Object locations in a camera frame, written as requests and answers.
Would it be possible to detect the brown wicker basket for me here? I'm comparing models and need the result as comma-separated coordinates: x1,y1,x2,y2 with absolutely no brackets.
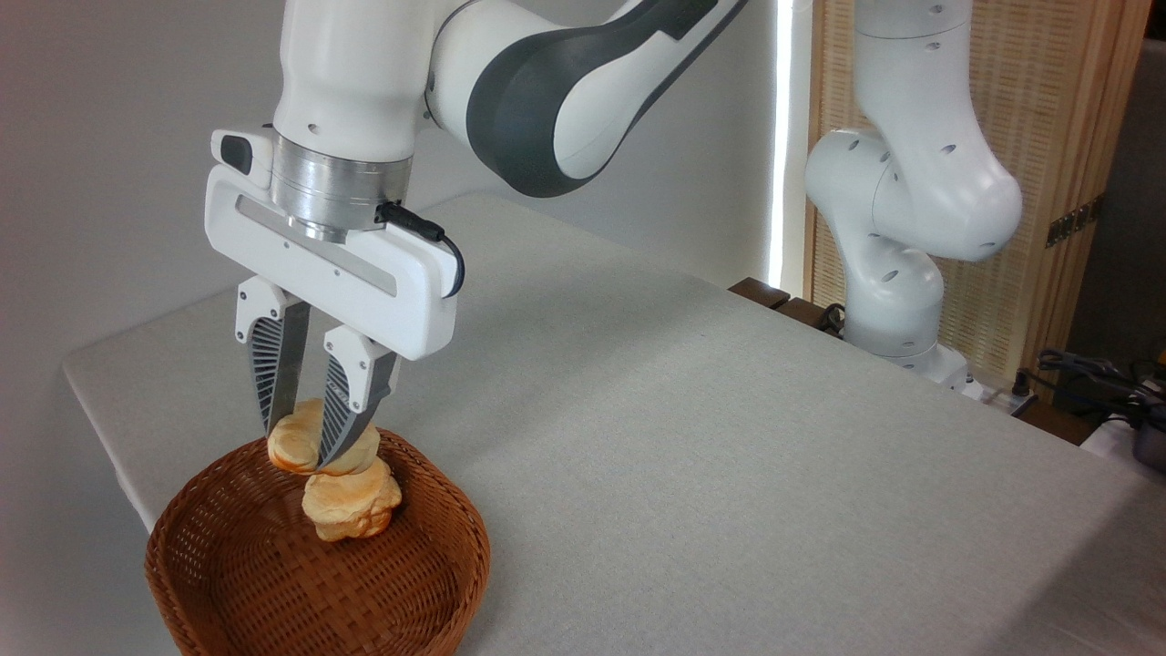
144,426,492,656

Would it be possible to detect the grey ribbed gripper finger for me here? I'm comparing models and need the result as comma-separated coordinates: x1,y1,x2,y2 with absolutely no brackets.
234,276,312,434
315,324,402,470

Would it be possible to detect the wooden lattice folding screen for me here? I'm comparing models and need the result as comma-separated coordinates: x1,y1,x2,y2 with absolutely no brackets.
802,0,1153,388

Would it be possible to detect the round golden bread bun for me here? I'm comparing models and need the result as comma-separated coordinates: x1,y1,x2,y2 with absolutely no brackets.
302,460,403,543

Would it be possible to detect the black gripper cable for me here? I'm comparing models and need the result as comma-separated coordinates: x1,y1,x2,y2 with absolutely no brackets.
375,201,466,300

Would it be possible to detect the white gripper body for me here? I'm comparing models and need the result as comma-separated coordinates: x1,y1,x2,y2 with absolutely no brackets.
204,128,458,361

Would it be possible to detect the long golden bread loaf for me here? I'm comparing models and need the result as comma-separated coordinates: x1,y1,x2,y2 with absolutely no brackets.
266,397,382,477

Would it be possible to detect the dark brown wooden block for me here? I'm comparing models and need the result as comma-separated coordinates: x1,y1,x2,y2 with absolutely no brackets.
729,277,792,311
774,296,844,338

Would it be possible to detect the black cable bundle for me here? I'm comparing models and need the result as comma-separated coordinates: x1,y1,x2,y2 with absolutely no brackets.
1037,349,1166,429

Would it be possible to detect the dark metal screen hinge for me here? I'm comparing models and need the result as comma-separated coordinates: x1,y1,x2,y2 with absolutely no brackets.
1045,193,1105,249

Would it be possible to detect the grey tablecloth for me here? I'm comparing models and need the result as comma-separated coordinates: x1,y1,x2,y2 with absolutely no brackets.
61,193,1166,656

